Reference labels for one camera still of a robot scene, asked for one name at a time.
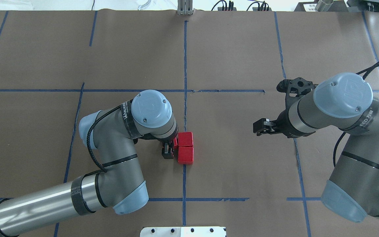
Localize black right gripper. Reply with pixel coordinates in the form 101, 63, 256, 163
253, 110, 316, 139

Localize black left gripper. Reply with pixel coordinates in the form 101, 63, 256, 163
158, 137, 175, 159

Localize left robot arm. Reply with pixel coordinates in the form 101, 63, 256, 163
0, 90, 178, 237

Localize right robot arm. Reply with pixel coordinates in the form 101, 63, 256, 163
253, 72, 379, 223

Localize center blue tape line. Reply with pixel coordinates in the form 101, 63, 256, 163
182, 20, 188, 226

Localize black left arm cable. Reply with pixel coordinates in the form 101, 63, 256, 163
86, 105, 124, 173

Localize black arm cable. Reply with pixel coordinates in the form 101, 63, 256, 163
86, 105, 124, 173
333, 49, 379, 168

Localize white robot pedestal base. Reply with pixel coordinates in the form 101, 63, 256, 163
140, 226, 227, 237

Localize aluminium frame post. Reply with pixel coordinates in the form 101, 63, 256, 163
177, 0, 194, 15

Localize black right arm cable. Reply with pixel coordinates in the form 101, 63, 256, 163
333, 49, 379, 168

